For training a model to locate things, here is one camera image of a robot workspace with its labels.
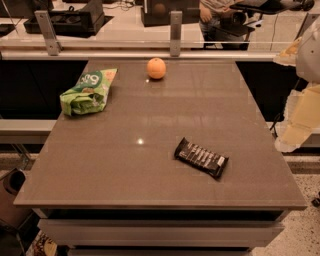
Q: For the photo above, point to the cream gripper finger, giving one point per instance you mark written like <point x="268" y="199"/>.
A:
<point x="287" y="57"/>
<point x="301" y="118"/>

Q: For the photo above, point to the black rxbar chocolate bar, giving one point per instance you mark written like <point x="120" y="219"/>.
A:
<point x="201" y="158"/>

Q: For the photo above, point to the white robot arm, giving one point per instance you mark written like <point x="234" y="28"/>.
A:
<point x="308" y="56"/>

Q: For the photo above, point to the person in background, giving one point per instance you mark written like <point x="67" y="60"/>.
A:
<point x="211" y="12"/>

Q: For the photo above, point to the orange fruit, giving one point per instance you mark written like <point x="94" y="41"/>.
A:
<point x="156" y="68"/>

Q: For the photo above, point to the dark box on counter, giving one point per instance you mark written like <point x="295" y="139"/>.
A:
<point x="158" y="12"/>

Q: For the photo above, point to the green chip bag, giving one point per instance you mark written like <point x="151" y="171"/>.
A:
<point x="90" y="93"/>

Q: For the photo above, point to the black tray on counter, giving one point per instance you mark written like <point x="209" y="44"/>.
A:
<point x="83" y="22"/>

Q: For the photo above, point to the dark bin at left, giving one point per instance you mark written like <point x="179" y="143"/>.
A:
<point x="11" y="216"/>

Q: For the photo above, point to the middle metal rail bracket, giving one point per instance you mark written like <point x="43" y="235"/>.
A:
<point x="175" y="33"/>

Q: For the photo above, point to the metal rail bracket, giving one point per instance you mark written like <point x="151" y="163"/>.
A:
<point x="175" y="33"/>
<point x="53" y="46"/>

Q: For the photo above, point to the left metal rail bracket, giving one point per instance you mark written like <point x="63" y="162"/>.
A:
<point x="53" y="46"/>

